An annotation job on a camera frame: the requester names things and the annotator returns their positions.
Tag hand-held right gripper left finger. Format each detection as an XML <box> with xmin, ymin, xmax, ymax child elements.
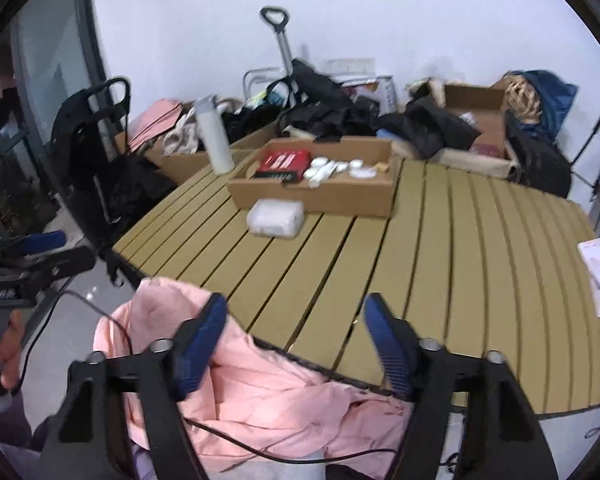
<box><xmin>40</xmin><ymin>292</ymin><xmax>229</xmax><ymax>480</ymax></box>

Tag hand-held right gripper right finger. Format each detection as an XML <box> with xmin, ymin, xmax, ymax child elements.
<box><xmin>362</xmin><ymin>292</ymin><xmax>561</xmax><ymax>480</ymax></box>

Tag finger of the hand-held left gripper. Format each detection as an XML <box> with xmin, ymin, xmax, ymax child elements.
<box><xmin>21</xmin><ymin>231</ymin><xmax>67</xmax><ymax>257</ymax></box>
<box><xmin>27</xmin><ymin>246</ymin><xmax>97</xmax><ymax>282</ymax></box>

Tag translucent plastic container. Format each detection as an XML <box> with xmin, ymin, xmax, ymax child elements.
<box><xmin>246</xmin><ymin>199</ymin><xmax>305</xmax><ymax>238</ymax></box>

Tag white tube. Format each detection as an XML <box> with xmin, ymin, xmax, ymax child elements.
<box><xmin>304</xmin><ymin>165</ymin><xmax>348</xmax><ymax>189</ymax></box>

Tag person's left hand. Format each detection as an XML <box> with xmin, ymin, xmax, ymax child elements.
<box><xmin>0</xmin><ymin>309</ymin><xmax>31</xmax><ymax>395</ymax></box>

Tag pink jacket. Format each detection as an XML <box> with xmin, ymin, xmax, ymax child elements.
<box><xmin>92</xmin><ymin>276</ymin><xmax>413</xmax><ymax>480</ymax></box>

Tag black trolley bag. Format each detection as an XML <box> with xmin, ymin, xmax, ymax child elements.
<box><xmin>50</xmin><ymin>77</ymin><xmax>178</xmax><ymax>286</ymax></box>

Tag large cardboard box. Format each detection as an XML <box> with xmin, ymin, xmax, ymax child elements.
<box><xmin>115</xmin><ymin>102</ymin><xmax>286</xmax><ymax>186</ymax></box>

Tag glass door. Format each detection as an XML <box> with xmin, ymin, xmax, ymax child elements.
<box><xmin>7</xmin><ymin>0</ymin><xmax>112</xmax><ymax>243</ymax></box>

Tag pink cloth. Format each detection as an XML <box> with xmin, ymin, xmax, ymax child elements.
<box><xmin>129</xmin><ymin>99</ymin><xmax>196</xmax><ymax>153</ymax></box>

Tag beige cloth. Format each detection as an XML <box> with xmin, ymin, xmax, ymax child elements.
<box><xmin>162</xmin><ymin>105</ymin><xmax>241</xmax><ymax>157</ymax></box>

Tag red and black box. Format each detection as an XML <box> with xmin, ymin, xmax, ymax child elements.
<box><xmin>254</xmin><ymin>149</ymin><xmax>313</xmax><ymax>182</ymax></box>

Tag white insulated bottle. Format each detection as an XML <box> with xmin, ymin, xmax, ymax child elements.
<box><xmin>194</xmin><ymin>95</ymin><xmax>236</xmax><ymax>176</ymax></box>

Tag dark jacket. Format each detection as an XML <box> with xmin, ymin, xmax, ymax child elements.
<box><xmin>377</xmin><ymin>95</ymin><xmax>483</xmax><ymax>161</ymax></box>

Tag black backpack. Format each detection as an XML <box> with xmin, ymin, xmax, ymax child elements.
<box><xmin>504</xmin><ymin>114</ymin><xmax>573</xmax><ymax>199</ymax></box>

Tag cardboard box with flaps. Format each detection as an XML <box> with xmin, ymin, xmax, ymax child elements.
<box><xmin>427</xmin><ymin>80</ymin><xmax>521</xmax><ymax>178</ymax></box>

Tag black clothes pile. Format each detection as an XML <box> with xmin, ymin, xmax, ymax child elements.
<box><xmin>277</xmin><ymin>59</ymin><xmax>381</xmax><ymax>141</ymax></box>

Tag printed picture box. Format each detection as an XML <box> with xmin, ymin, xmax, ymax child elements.
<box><xmin>340</xmin><ymin>76</ymin><xmax>397</xmax><ymax>111</ymax></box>

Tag white flat box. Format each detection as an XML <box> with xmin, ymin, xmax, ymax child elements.
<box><xmin>322</xmin><ymin>57</ymin><xmax>377</xmax><ymax>74</ymax></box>

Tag woven straw hat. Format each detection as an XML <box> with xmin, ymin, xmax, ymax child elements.
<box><xmin>502</xmin><ymin>74</ymin><xmax>542</xmax><ymax>123</ymax></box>

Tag blue bag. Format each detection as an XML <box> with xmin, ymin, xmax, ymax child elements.
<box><xmin>522</xmin><ymin>70</ymin><xmax>578</xmax><ymax>136</ymax></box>

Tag folding hand cart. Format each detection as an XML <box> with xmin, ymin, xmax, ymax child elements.
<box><xmin>243</xmin><ymin>6</ymin><xmax>302</xmax><ymax>107</ymax></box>

